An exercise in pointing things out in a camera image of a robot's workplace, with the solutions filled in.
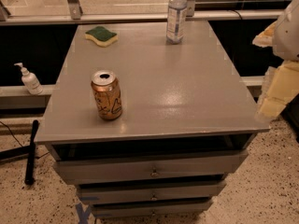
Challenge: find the top grey drawer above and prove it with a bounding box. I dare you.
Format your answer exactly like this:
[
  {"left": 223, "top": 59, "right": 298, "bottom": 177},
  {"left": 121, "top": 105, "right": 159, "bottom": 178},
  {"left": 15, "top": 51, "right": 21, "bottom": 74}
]
[{"left": 53, "top": 149, "right": 249, "bottom": 185}]

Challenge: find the middle grey drawer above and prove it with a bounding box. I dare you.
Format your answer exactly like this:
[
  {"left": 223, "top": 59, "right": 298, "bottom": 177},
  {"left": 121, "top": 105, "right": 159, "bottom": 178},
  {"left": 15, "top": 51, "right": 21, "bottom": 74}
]
[{"left": 77, "top": 181, "right": 226, "bottom": 204}]

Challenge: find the metal railing frame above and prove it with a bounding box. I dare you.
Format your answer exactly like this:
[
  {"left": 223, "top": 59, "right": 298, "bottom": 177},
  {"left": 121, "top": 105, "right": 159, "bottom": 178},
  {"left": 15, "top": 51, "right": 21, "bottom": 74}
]
[{"left": 0, "top": 0, "right": 292, "bottom": 25}]

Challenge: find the white pump dispenser bottle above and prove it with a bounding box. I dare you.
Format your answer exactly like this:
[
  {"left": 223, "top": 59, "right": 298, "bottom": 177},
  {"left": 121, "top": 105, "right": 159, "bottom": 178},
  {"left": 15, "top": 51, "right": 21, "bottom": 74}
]
[{"left": 15, "top": 63, "right": 43, "bottom": 95}]

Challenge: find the grey drawer cabinet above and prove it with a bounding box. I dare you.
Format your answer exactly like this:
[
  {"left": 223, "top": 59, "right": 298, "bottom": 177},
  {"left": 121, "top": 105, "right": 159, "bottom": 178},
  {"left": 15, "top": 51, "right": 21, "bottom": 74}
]
[{"left": 35, "top": 20, "right": 271, "bottom": 219}]

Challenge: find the bottom grey drawer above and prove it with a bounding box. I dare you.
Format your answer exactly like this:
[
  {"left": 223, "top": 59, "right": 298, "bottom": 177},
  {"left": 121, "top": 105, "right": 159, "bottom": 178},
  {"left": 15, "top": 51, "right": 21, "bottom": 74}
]
[{"left": 92, "top": 198, "right": 212, "bottom": 218}]

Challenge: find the clear plastic water bottle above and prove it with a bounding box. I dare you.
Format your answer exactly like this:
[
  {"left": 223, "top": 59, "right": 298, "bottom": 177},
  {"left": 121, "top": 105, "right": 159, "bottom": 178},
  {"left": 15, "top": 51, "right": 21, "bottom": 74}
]
[{"left": 166, "top": 0, "right": 187, "bottom": 44}]

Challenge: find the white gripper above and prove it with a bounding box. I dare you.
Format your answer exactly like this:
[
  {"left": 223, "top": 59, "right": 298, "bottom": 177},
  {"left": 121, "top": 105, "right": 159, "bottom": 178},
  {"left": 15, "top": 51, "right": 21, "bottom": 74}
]
[{"left": 252, "top": 0, "right": 299, "bottom": 119}]

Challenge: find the green yellow sponge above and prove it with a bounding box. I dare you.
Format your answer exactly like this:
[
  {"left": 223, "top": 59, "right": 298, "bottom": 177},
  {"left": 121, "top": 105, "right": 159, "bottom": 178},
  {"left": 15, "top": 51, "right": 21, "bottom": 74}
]
[{"left": 85, "top": 26, "right": 118, "bottom": 48}]

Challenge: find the orange soda can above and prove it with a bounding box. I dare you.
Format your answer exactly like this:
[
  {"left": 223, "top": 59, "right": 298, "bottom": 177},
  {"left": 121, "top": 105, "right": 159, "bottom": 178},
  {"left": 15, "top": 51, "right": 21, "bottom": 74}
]
[{"left": 91, "top": 70, "right": 122, "bottom": 120}]

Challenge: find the black cable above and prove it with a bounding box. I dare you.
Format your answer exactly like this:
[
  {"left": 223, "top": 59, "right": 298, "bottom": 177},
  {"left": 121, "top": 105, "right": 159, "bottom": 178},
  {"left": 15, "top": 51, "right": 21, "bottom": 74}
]
[{"left": 0, "top": 120, "right": 24, "bottom": 147}]

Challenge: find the grey drawer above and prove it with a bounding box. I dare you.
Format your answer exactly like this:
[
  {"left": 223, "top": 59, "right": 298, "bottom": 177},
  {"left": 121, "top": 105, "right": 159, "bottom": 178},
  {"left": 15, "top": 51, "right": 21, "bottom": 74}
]
[
  {"left": 53, "top": 149, "right": 249, "bottom": 185},
  {"left": 77, "top": 181, "right": 226, "bottom": 204},
  {"left": 92, "top": 198, "right": 212, "bottom": 218}
]

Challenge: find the black stand leg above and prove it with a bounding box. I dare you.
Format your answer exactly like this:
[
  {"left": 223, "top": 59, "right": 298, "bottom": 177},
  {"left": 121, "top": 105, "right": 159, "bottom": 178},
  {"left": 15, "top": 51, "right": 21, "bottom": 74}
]
[{"left": 24, "top": 119, "right": 39, "bottom": 185}]

